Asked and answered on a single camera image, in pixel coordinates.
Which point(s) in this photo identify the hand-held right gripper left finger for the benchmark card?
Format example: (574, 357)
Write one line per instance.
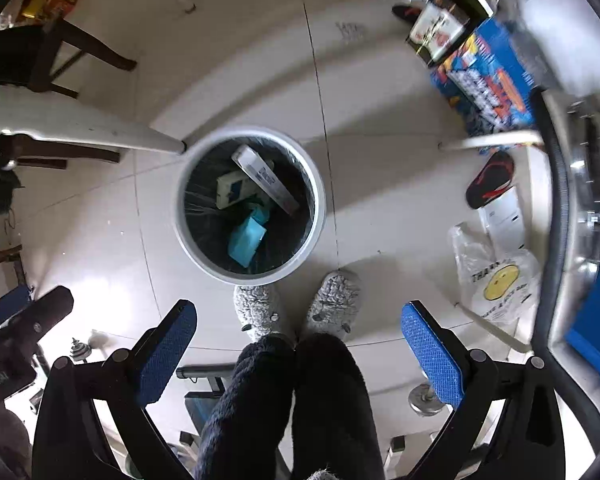
(166, 352)

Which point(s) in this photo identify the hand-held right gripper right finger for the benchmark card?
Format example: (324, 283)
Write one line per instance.
(430, 355)

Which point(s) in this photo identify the white round trash bin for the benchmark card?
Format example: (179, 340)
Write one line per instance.
(316, 220)

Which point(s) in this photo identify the small silver metal weight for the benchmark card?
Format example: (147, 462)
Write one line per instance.
(79, 351)

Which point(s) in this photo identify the white table leg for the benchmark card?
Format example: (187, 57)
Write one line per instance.
(80, 127)
(495, 330)

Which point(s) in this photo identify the person's left leg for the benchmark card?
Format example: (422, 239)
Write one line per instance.
(245, 400)

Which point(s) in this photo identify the person's leg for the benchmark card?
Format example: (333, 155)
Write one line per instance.
(245, 400)
(332, 400)

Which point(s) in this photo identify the grey knitted left slipper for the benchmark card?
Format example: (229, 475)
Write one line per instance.
(257, 310)

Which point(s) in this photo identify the grey knitted slipper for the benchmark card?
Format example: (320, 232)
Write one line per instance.
(332, 300)
(257, 310)

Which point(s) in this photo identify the white plastic bag yellow print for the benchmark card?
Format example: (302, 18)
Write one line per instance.
(497, 280)

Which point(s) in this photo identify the person's right leg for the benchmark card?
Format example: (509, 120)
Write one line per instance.
(332, 400)

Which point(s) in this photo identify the grey knitted right slipper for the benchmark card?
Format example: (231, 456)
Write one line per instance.
(332, 300)

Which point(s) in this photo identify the black bin liner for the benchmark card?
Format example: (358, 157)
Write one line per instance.
(205, 230)

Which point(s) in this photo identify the teal packet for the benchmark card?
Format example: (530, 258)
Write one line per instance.
(246, 239)

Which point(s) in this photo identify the white flat paper box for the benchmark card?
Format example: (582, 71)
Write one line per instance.
(502, 217)

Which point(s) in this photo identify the blue panel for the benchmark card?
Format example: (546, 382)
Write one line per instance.
(597, 320)

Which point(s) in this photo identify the white and blue carton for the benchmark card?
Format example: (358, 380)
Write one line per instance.
(232, 189)

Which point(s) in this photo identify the red and black flip-flop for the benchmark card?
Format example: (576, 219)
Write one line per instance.
(490, 180)
(407, 12)

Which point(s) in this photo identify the long white cardboard box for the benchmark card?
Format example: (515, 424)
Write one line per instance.
(267, 177)

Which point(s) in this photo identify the blue colourful printed box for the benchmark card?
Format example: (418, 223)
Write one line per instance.
(490, 80)

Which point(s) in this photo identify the dark wooden chair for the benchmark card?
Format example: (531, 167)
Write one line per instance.
(40, 55)

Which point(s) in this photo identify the black and white printed box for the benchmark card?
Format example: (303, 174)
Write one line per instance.
(445, 22)

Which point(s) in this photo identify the yellow snack packets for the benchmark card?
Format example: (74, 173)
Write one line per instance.
(45, 0)

